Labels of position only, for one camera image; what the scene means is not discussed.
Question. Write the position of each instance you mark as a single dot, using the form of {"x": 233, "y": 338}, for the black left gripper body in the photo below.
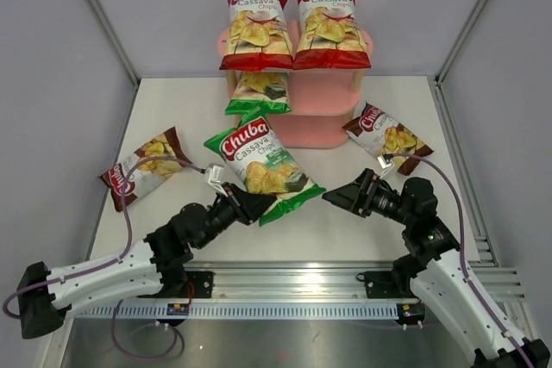
{"x": 231, "y": 199}

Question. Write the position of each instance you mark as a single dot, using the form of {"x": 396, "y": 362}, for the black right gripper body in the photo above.
{"x": 379, "y": 199}

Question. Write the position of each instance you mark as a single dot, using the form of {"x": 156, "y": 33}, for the green Chuba chips bag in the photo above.
{"x": 266, "y": 90}
{"x": 254, "y": 153}

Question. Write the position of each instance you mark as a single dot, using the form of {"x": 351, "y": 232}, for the red Chuba chips bag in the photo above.
{"x": 258, "y": 39}
{"x": 330, "y": 37}

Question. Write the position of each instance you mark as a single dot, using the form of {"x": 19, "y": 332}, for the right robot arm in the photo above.
{"x": 435, "y": 271}

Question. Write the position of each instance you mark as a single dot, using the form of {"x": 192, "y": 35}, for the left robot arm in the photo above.
{"x": 151, "y": 267}

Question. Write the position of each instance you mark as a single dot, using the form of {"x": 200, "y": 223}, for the brown Chuba chips bag right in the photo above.
{"x": 378, "y": 133}

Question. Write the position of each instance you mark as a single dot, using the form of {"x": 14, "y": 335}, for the brown chuba chips bag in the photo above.
{"x": 145, "y": 169}
{"x": 378, "y": 133}

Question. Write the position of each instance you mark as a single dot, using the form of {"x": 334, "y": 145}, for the pink three-tier shelf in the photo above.
{"x": 322, "y": 100}

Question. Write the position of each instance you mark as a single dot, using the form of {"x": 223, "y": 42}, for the brown Chuba chips bag left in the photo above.
{"x": 145, "y": 169}

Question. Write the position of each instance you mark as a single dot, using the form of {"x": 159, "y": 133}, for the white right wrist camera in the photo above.
{"x": 386, "y": 164}

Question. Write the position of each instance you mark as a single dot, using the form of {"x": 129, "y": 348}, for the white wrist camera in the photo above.
{"x": 386, "y": 164}
{"x": 214, "y": 176}

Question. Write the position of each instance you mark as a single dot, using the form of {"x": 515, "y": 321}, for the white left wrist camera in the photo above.
{"x": 214, "y": 176}

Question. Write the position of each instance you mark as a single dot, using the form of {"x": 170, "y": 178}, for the aluminium mounting rail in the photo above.
{"x": 287, "y": 282}

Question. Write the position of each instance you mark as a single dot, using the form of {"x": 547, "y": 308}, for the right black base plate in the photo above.
{"x": 384, "y": 285}

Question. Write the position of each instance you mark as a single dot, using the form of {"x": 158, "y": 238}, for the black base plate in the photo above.
{"x": 196, "y": 284}
{"x": 384, "y": 285}

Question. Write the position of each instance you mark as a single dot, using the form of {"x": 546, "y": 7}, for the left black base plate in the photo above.
{"x": 196, "y": 284}

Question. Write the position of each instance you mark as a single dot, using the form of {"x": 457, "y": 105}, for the white slotted cable duct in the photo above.
{"x": 246, "y": 311}

